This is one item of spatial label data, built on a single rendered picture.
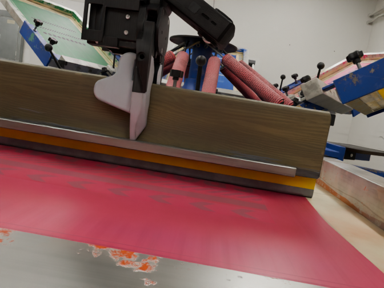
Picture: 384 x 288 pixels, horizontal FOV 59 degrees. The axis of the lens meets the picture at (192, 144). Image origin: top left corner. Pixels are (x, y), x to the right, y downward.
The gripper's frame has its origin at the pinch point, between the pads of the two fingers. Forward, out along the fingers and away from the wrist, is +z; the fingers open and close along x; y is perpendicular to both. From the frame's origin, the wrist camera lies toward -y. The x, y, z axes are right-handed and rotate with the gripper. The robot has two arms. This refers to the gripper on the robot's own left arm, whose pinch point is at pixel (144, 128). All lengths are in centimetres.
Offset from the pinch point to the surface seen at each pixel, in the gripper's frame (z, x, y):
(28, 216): 4.8, 19.5, 2.7
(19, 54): -44, -429, 271
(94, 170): 4.7, 5.0, 3.8
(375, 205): 3.7, 6.4, -24.2
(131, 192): 4.9, 10.5, -1.5
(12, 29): -77, -429, 282
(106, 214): 4.9, 16.7, -1.2
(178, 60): -20, -88, 8
